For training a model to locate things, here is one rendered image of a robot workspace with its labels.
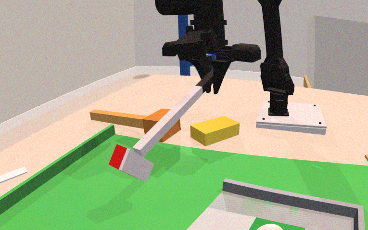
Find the white golf ball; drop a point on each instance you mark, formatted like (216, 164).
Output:
(270, 227)

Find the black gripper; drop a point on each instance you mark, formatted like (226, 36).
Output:
(225, 55)

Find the grey golf putter with red face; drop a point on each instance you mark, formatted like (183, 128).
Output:
(133, 162)

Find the green putting mat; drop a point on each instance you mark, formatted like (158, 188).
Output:
(92, 195)

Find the yellow block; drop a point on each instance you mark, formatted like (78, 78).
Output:
(214, 130)

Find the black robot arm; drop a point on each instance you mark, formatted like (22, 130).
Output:
(195, 44)

